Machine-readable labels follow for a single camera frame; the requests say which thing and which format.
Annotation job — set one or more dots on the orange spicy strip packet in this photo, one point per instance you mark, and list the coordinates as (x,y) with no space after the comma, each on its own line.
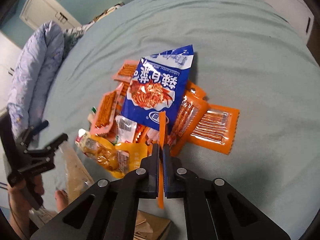
(197,91)
(187,120)
(212,127)

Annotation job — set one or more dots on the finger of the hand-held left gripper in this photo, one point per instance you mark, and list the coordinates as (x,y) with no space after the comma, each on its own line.
(56,141)
(37,127)

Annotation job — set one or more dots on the small white snack packet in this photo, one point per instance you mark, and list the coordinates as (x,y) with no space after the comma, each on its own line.
(125,127)

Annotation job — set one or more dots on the small green snack packet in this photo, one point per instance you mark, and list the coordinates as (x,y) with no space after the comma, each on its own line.
(92,112)

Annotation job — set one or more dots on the person's left hand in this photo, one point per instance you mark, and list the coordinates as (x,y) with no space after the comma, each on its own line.
(17,205)

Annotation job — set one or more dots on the red white sausage packet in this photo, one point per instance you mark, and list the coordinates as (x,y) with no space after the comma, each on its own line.
(148,135)

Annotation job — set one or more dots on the white cabinet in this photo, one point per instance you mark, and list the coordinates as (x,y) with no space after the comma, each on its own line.
(287,5)

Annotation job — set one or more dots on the orange snack packet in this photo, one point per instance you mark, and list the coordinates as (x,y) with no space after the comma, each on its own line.
(162,130)

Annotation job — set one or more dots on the light green bed sheet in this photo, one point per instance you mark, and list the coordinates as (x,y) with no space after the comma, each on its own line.
(237,55)

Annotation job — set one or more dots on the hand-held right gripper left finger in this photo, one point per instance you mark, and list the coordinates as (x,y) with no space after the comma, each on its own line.
(157,170)

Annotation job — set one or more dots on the large blue snack bag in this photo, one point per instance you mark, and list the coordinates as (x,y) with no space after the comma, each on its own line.
(150,85)

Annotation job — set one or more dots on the light blue floral quilt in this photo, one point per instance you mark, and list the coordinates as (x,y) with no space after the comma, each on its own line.
(35,67)

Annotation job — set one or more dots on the pale yellow snack packet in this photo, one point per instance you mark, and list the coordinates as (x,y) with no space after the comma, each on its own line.
(86,142)

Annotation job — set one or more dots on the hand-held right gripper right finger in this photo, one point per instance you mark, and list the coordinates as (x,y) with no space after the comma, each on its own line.
(166,172)

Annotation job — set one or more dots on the white door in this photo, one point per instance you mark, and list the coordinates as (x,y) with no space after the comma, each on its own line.
(42,5)

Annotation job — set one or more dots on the floral patterned cloth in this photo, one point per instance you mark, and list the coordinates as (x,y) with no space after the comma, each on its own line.
(73,38)

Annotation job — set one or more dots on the white wardrobe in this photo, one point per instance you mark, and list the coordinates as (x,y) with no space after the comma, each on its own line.
(7,62)

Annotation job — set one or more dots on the pink spicy strip packet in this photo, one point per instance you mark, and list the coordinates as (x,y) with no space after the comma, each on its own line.
(122,92)
(125,71)
(103,112)

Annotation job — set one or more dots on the cardboard box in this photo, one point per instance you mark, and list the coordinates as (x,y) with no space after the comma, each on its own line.
(150,227)

